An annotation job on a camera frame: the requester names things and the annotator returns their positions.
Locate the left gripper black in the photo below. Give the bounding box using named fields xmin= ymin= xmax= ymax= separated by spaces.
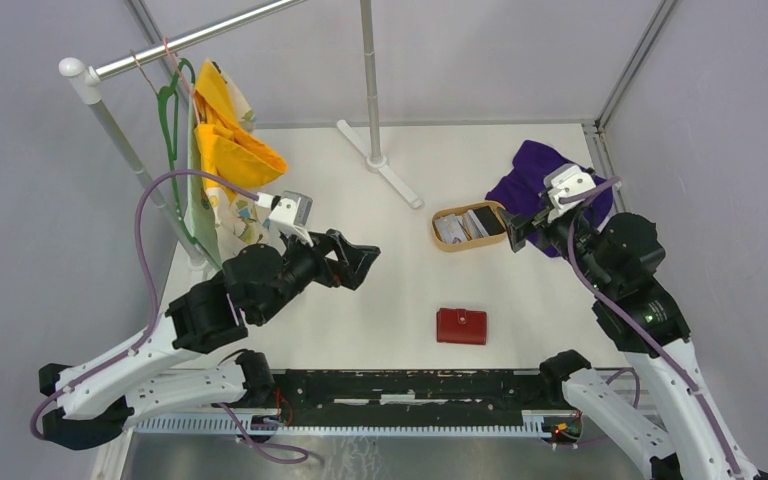
xmin=255 ymin=223 xmax=380 ymax=324

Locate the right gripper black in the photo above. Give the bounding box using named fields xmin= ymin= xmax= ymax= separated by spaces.
xmin=496 ymin=199 xmax=613 ymax=293

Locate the oval wooden tray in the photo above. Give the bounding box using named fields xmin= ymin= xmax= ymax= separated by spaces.
xmin=431 ymin=200 xmax=507 ymax=253

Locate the red card holder wallet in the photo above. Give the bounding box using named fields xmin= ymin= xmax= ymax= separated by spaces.
xmin=436 ymin=308 xmax=488 ymax=345

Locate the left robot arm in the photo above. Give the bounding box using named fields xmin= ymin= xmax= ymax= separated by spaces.
xmin=32 ymin=229 xmax=381 ymax=451

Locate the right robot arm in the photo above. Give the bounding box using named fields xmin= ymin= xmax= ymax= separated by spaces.
xmin=500 ymin=203 xmax=768 ymax=479

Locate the black card in tray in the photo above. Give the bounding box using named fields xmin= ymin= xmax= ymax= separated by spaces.
xmin=471 ymin=205 xmax=506 ymax=237

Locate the silver credit card in tray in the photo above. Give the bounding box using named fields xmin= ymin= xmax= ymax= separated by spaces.
xmin=433 ymin=214 xmax=470 ymax=245

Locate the purple cloth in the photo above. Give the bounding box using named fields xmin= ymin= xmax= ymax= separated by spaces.
xmin=484 ymin=140 xmax=613 ymax=258

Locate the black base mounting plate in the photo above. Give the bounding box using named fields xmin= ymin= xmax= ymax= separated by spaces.
xmin=211 ymin=368 xmax=605 ymax=429

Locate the yellow dinosaur print garment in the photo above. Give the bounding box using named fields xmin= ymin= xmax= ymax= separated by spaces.
xmin=186 ymin=59 xmax=288 ymax=265

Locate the green clothes hanger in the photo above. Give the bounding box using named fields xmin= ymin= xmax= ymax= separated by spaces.
xmin=156 ymin=59 xmax=197 ymax=245

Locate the metal clothes rack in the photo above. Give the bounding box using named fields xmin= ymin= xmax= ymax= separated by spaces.
xmin=57 ymin=0 xmax=424 ymax=273

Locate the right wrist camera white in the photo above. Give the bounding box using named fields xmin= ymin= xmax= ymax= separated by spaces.
xmin=543 ymin=163 xmax=596 ymax=223

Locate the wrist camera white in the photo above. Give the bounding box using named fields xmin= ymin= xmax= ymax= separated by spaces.
xmin=543 ymin=163 xmax=596 ymax=223
xmin=256 ymin=191 xmax=314 ymax=246

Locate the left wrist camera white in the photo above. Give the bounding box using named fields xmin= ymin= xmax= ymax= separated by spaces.
xmin=256 ymin=191 xmax=314 ymax=246

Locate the white cable duct strip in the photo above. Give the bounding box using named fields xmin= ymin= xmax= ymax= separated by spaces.
xmin=133 ymin=412 xmax=550 ymax=440

